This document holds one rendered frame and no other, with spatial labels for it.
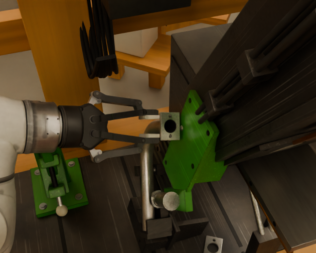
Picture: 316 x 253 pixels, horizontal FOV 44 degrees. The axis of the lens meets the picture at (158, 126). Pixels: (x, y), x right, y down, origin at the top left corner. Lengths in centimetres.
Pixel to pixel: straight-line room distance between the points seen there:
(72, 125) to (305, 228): 45
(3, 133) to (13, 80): 229
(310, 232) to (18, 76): 246
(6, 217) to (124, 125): 65
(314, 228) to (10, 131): 55
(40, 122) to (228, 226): 55
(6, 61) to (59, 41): 219
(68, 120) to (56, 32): 29
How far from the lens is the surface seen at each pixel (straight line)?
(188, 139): 76
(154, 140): 77
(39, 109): 66
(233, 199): 105
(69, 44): 94
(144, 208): 90
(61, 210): 97
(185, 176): 79
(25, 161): 119
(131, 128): 121
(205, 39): 94
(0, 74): 300
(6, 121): 64
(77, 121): 68
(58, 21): 90
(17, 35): 102
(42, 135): 66
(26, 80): 288
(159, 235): 90
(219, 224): 101
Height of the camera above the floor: 177
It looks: 47 degrees down
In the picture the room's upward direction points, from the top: straight up
